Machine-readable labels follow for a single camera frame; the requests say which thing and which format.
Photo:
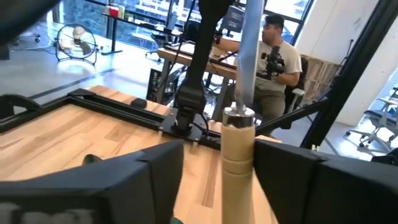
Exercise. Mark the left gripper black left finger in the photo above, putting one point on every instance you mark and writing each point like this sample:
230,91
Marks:
124,186

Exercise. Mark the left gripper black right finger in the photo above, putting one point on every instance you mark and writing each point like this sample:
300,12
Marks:
311,186

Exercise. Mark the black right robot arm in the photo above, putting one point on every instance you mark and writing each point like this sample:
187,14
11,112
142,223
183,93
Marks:
199,62

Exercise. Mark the small black box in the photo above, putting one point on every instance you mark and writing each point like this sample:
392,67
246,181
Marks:
138,103

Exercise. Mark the black office chair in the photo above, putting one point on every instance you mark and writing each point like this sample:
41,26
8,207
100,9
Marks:
297,93

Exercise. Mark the person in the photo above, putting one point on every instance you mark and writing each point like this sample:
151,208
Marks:
270,96

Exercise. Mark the white office chair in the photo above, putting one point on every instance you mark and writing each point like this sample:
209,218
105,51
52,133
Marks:
382,118

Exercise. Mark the black computer tower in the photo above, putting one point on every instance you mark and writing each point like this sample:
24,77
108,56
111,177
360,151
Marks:
154,84

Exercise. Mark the wooden slat crate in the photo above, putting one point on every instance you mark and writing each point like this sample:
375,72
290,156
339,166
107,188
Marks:
320,77

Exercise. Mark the wooden workbench table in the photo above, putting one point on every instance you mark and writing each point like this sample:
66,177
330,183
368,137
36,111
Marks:
177,56

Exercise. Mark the black round floor fan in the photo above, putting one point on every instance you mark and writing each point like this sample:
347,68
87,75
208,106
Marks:
76,42

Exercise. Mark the black-legged standing desk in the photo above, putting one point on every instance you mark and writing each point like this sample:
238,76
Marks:
124,21

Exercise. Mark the red box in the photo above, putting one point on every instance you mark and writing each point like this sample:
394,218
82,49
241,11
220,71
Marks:
114,11

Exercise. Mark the dark laptop screen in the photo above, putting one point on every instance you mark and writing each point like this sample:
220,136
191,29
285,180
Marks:
233,18

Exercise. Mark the black handheld camera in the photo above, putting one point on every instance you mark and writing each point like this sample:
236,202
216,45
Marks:
274,63

